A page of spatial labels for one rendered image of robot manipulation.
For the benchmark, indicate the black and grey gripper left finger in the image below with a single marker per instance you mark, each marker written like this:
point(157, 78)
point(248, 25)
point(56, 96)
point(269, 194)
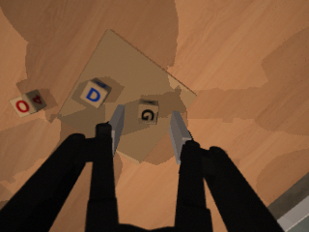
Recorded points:
point(38, 202)

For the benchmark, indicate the tan flat mat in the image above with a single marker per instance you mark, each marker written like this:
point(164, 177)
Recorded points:
point(132, 76)

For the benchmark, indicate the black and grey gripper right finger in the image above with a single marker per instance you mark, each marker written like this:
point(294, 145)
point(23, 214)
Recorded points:
point(240, 207)

